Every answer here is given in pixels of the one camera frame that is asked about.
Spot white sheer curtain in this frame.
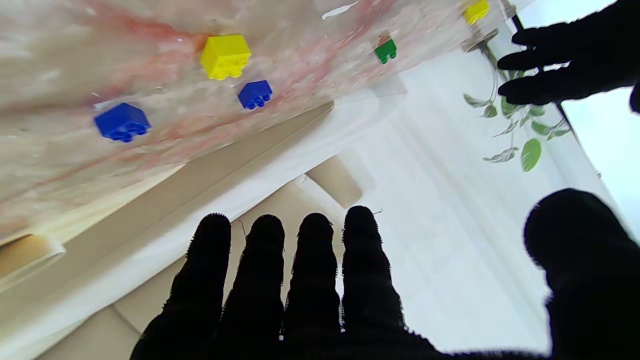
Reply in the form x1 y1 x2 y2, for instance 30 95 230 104
345 50 621 353

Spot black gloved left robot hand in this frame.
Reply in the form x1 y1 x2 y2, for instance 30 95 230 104
496 0 640 114

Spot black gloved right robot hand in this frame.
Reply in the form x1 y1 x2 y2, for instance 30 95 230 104
130 188 640 360

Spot yellow toy brick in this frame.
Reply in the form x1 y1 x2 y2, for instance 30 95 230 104
200 34 252 81
461 0 491 26

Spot beige fabric sofa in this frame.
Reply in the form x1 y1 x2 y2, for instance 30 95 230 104
0 100 408 360

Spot large-leaf green houseplant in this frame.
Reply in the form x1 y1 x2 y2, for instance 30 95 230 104
462 50 573 173

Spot blue toy brick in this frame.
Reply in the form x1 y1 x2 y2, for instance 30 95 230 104
237 80 274 110
94 102 152 143

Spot green toy brick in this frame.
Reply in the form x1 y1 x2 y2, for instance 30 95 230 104
374 39 398 65

